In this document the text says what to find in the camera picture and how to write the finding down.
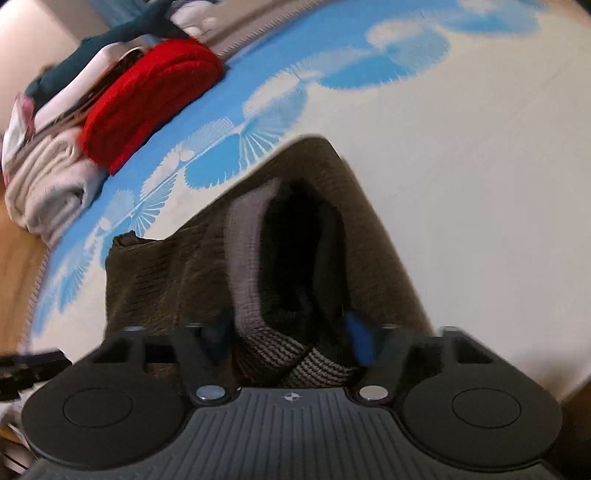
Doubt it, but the white striped folded cloth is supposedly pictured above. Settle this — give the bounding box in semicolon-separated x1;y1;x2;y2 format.
9;44;145;139

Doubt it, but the brown knit sweater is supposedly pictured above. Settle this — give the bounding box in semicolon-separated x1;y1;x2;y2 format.
104;136;432;391

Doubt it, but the blue white printed bed sheet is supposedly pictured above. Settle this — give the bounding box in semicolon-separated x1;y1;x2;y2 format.
18;0;591;407

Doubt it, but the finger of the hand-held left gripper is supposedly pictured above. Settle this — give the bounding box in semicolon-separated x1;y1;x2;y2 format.
0;350;73;402

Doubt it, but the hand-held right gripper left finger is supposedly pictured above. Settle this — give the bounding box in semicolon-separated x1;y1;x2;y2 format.
88;316;237;408

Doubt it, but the dark teal garment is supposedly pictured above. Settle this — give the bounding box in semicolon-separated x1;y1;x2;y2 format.
25;0;190;108

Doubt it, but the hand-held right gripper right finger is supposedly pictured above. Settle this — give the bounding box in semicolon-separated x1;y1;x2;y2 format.
344;313;502;408

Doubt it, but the white folded garment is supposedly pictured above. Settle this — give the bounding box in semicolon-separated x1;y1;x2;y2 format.
2;134;109;245

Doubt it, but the grey mattress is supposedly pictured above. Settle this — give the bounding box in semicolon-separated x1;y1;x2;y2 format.
205;7;303;63

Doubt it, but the red folded garment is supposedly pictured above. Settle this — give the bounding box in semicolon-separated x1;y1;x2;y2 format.
81;39;227;177

